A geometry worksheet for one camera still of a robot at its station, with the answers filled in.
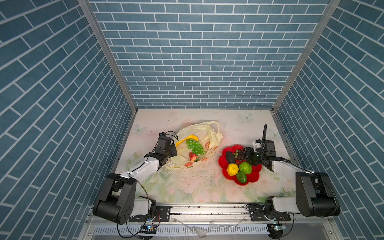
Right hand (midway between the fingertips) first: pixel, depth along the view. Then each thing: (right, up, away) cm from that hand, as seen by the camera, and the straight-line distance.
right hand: (242, 153), depth 91 cm
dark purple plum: (+4, +1, -12) cm, 12 cm away
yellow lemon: (-8, -7, -8) cm, 14 cm away
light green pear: (0, -6, -7) cm, 9 cm away
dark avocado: (-8, -2, -2) cm, 8 cm away
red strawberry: (-31, -1, -1) cm, 31 cm away
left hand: (-41, +3, 0) cm, 41 cm away
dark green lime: (-3, -11, -11) cm, 15 cm away
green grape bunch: (-28, +3, +4) cm, 29 cm away
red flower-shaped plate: (+4, -11, -9) cm, 14 cm away
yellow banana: (-32, +9, +8) cm, 34 cm away
